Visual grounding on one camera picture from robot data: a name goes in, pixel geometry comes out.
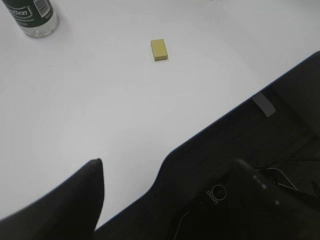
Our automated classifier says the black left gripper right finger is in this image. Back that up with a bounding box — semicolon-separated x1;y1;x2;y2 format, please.
227;159;320;240

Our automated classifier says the yellow eraser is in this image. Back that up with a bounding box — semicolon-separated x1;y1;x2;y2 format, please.
150;39;169;62

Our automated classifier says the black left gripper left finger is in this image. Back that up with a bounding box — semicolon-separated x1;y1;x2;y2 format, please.
0;158;104;240

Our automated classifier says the grey tape strip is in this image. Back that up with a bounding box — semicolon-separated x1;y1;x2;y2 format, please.
252;93;276;117

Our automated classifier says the clear plastic water bottle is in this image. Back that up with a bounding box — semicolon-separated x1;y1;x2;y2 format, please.
2;0;59;38

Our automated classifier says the round metal floor fitting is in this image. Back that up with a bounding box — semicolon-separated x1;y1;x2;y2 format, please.
206;184;227;205

